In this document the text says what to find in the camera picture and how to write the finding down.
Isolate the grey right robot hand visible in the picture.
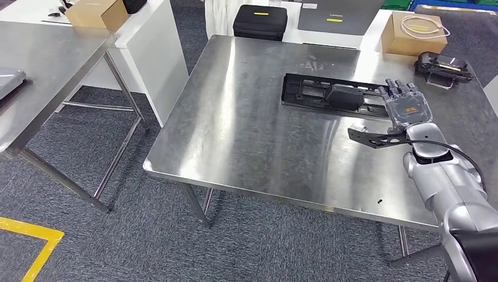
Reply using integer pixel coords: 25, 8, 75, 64
376, 79, 433, 133

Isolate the black plastic panel part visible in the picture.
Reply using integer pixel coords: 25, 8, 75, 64
281, 72, 392, 119

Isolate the blue steel shelf rack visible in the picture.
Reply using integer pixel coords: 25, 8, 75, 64
408, 0, 498, 14

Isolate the stainless steel workbench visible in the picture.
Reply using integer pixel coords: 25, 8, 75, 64
143, 34, 498, 269

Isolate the black handheld device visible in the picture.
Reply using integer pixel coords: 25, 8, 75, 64
413, 51, 475, 90

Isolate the green plastic crate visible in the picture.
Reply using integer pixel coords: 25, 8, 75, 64
381, 0, 413, 11

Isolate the grey laptop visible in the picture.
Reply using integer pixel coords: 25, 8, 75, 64
297, 0, 386, 49

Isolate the black zip case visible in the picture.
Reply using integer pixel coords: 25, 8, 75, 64
233, 4, 289, 42

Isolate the plain cardboard box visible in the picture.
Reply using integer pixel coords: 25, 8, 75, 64
65, 0, 130, 32

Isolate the stainless steel table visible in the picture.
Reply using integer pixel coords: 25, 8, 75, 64
0, 21, 150, 214

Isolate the yellow floor tape square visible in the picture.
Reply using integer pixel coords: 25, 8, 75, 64
0, 216, 65, 282

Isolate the grey metal tray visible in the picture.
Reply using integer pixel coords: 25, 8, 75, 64
0, 66, 27, 101

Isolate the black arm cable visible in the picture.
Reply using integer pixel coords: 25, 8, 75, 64
406, 139, 487, 192

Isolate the black camera bracket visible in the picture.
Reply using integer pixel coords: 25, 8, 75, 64
347, 126, 409, 150

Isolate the cardboard box with cable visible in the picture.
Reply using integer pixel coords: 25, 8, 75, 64
381, 11, 449, 57

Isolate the white coiled cable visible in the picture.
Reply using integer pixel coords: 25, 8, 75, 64
401, 15, 451, 41

